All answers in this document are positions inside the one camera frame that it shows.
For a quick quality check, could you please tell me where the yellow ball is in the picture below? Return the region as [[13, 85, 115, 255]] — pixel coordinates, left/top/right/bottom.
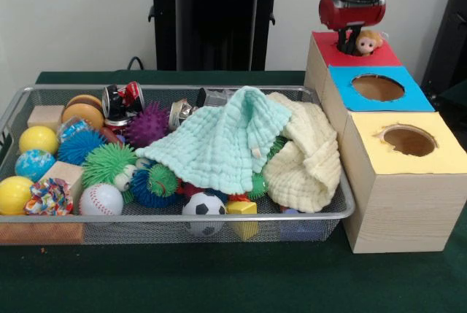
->
[[0, 176, 36, 216], [18, 125, 60, 155]]

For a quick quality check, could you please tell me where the dark green table cloth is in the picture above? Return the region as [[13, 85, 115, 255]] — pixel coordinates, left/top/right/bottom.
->
[[0, 70, 467, 313]]

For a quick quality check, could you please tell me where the black chair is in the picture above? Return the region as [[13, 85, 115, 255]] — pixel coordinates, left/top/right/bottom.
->
[[421, 0, 467, 131]]

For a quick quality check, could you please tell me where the blue spiky ball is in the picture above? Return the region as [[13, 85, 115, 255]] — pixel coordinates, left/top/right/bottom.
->
[[57, 128, 109, 167]]

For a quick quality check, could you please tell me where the wooden box with three holes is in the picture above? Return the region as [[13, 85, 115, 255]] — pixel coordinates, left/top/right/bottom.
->
[[303, 30, 467, 255]]

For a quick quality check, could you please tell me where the white baseball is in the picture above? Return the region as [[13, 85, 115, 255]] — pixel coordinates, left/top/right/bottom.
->
[[78, 183, 124, 217]]

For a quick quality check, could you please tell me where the wire mesh bin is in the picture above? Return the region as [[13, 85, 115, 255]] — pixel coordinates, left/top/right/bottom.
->
[[0, 85, 357, 247]]

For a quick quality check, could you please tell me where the mint green waffle cloth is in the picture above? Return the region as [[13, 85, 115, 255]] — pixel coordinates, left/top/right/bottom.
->
[[134, 85, 293, 194]]

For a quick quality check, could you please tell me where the black and white soccer ball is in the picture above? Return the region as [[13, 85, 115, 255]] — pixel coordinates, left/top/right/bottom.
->
[[182, 191, 228, 237]]

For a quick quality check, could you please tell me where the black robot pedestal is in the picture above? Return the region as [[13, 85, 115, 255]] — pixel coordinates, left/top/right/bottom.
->
[[140, 0, 295, 72]]

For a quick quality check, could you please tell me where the brown plush monkey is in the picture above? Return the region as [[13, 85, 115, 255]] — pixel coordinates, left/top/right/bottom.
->
[[354, 30, 390, 57]]

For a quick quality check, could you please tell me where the toy hamburger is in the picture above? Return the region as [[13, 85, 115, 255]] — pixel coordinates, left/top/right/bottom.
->
[[61, 93, 106, 132]]

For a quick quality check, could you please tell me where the cream waffle cloth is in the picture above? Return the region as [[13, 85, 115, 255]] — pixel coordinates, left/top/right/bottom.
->
[[263, 90, 344, 214]]

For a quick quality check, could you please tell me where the blue globe ball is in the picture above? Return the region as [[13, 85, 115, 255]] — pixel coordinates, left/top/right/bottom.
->
[[15, 148, 57, 183]]

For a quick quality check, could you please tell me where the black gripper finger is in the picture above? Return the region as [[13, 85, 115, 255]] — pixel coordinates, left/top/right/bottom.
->
[[348, 26, 363, 54], [337, 28, 351, 53]]

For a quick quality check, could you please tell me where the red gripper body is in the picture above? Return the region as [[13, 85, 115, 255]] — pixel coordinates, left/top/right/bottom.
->
[[318, 0, 387, 32]]

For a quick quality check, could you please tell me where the green spiky toy with eyes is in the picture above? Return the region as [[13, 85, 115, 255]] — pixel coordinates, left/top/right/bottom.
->
[[82, 142, 139, 204]]

